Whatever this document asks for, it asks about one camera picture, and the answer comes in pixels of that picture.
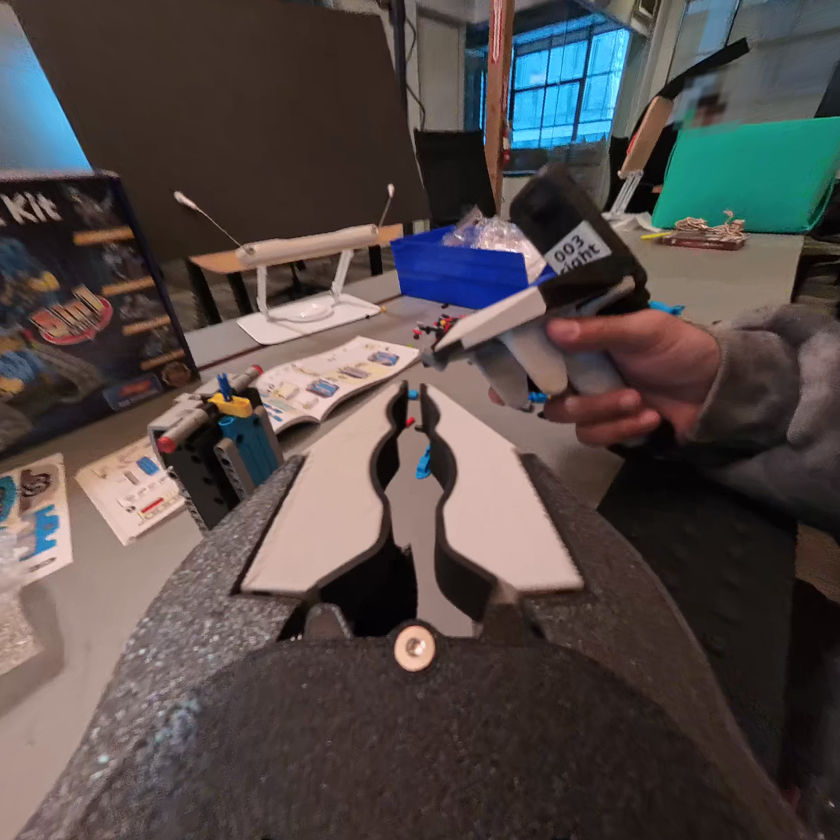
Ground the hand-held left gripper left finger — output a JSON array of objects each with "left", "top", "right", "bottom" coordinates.
[{"left": 241, "top": 384, "right": 408, "bottom": 607}]

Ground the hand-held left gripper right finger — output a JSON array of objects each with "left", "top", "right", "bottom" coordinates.
[{"left": 423, "top": 384, "right": 586, "bottom": 614}]

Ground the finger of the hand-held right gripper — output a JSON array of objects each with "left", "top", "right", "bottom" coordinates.
[{"left": 423, "top": 284, "right": 552, "bottom": 368}]

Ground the person's right forearm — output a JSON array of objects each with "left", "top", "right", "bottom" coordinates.
[{"left": 689, "top": 302, "right": 840, "bottom": 526}]

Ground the grey desk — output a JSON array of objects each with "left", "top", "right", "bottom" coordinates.
[{"left": 0, "top": 224, "right": 808, "bottom": 840}]

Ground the person's right hand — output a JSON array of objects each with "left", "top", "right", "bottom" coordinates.
[{"left": 539, "top": 309, "right": 725, "bottom": 447}]

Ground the pile of small bricks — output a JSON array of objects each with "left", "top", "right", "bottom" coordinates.
[{"left": 414, "top": 313, "right": 463, "bottom": 345}]

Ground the blue plastic bin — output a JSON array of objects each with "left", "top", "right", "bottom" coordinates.
[{"left": 392, "top": 226, "right": 552, "bottom": 312}]

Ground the clear plastic bag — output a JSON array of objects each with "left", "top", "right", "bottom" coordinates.
[
  {"left": 444, "top": 210, "right": 546, "bottom": 257},
  {"left": 0, "top": 525, "right": 40, "bottom": 677}
]

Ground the small wooden model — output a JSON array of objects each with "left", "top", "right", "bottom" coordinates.
[{"left": 657, "top": 210, "right": 749, "bottom": 250}]

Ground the black blue brick model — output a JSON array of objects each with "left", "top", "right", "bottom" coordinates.
[{"left": 147, "top": 365, "right": 283, "bottom": 532}]

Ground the black office chair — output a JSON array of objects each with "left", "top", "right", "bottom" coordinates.
[{"left": 414, "top": 128, "right": 497, "bottom": 231}]

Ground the instruction booklet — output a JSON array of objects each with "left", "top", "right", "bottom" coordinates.
[{"left": 250, "top": 335, "right": 421, "bottom": 434}]

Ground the wooden column with red sign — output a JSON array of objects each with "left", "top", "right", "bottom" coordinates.
[{"left": 486, "top": 0, "right": 515, "bottom": 217}]

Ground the teal plastic panel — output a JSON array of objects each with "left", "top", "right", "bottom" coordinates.
[{"left": 653, "top": 119, "right": 840, "bottom": 235}]

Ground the folded instruction leaflet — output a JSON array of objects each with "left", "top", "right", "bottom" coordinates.
[{"left": 75, "top": 437, "right": 185, "bottom": 546}]

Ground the black perforated panel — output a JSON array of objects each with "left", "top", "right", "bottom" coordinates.
[{"left": 598, "top": 447, "right": 840, "bottom": 840}]

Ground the blue sticker sheet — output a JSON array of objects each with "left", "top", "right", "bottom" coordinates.
[{"left": 0, "top": 453, "right": 73, "bottom": 585}]

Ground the robot kit box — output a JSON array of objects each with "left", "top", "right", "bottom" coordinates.
[{"left": 0, "top": 171, "right": 198, "bottom": 460}]

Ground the black monitor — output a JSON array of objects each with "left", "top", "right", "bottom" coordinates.
[{"left": 14, "top": 0, "right": 427, "bottom": 263}]

